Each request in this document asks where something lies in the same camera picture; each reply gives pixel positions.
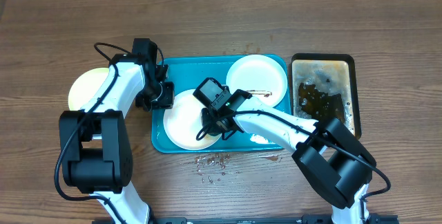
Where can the yellow plate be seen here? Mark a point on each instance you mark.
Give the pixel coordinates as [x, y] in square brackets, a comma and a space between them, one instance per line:
[85, 87]

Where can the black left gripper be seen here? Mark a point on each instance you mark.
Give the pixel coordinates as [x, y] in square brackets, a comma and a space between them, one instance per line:
[166, 102]

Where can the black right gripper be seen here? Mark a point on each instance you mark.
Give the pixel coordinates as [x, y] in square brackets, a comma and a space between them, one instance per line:
[215, 128]

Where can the black tray of dirty water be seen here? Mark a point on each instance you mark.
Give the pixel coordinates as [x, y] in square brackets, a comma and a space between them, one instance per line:
[324, 86]

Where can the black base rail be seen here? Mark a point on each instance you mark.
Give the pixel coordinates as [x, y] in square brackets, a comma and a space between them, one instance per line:
[306, 219]

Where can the white plate with sauce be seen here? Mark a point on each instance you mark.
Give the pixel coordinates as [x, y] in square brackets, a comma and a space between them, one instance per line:
[183, 122]
[260, 75]

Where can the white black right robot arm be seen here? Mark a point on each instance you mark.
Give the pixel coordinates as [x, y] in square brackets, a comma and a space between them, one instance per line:
[334, 162]

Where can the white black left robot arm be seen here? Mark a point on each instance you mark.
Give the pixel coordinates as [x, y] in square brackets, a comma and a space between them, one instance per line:
[95, 160]

